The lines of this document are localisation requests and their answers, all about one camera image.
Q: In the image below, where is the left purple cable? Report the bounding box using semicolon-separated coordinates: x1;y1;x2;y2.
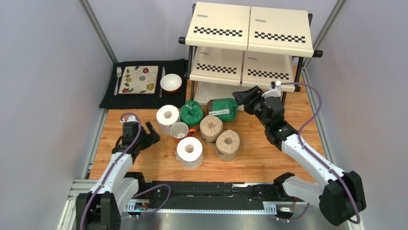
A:
79;113;171;230

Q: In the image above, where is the green roll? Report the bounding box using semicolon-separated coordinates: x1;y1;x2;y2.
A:
180;101;204;131
206;98;238;122

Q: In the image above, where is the white paper roll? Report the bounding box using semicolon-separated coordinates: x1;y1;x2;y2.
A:
156;105;181;136
175;137;204;169

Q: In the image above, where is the floral square plate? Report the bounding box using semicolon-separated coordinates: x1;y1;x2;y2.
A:
118;66;159;94

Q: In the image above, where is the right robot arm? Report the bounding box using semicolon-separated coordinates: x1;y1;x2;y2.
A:
232;82;367;226

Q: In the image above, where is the brown wrapped roll back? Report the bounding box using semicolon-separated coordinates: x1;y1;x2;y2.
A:
200;115;223;146

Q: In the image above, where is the white paper roll back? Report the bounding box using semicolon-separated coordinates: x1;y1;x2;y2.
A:
156;105;181;136

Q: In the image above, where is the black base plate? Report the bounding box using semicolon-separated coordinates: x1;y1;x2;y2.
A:
127;181;305;211

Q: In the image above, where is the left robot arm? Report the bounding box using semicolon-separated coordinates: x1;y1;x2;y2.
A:
76;120;160;230

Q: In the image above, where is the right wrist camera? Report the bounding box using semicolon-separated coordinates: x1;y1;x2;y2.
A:
262;81;282;98

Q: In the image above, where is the black placemat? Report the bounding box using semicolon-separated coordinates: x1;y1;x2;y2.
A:
99;59;188;109

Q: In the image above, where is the white paper roll front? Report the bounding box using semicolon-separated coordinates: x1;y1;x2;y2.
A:
175;137;204;169

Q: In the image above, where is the silver knife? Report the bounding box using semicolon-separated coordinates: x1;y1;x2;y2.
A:
159;67;166;98

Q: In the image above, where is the brown wrapped roll front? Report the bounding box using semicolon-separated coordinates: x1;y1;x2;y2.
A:
215;130;240;162

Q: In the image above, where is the cream checkered three-tier shelf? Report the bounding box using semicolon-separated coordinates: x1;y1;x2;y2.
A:
179;2;323;105

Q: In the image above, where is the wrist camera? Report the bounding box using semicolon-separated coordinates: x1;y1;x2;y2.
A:
262;81;282;98
120;115;138;124

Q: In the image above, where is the silver fork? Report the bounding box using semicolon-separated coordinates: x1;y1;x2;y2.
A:
114;66;122;96

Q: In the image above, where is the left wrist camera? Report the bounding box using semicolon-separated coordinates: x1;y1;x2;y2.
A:
120;115;138;124

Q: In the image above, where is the brown wrapped roll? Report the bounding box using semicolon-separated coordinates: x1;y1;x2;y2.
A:
200;115;223;146
215;130;240;162

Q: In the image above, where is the white orange bowl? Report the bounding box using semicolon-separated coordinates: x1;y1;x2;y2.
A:
162;74;182;93

